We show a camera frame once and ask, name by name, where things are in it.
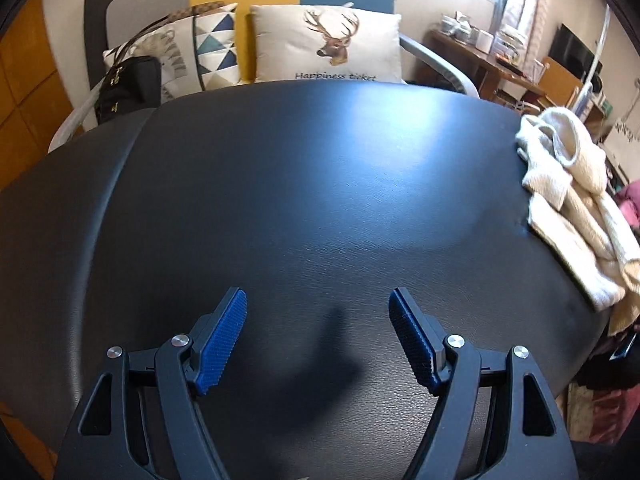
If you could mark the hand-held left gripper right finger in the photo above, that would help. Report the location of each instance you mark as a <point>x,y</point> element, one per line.
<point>412,340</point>

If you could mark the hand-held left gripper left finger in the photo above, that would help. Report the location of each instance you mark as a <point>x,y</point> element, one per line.
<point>222,340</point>

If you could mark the cream knit sweater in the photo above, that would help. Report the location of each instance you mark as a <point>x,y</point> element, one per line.
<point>575,195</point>

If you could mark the magenta bed cover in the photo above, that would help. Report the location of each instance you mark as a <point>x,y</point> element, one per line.
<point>629,205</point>

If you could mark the black handbag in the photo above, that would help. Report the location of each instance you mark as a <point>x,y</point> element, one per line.
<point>130,85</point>

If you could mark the dark wooden side table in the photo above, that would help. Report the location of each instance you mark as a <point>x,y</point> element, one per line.
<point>480,57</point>

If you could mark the triangle pattern pillow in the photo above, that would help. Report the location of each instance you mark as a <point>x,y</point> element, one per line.
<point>215,45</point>

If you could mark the wooden folding table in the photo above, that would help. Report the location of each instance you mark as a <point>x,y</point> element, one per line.
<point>562,82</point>

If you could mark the orange wooden wardrobe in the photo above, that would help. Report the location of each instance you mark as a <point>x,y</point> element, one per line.
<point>30,110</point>

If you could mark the deer print pillow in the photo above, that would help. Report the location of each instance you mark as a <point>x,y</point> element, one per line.
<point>300,45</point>

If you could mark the white canister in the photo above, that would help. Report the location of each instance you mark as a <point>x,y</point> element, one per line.
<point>486,41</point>

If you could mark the black television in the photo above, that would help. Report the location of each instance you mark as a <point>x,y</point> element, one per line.
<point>570,50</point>

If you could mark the white pole stand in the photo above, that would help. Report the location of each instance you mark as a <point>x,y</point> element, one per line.
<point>597,55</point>

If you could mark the white lace curtain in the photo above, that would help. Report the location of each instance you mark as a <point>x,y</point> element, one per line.
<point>525,5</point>

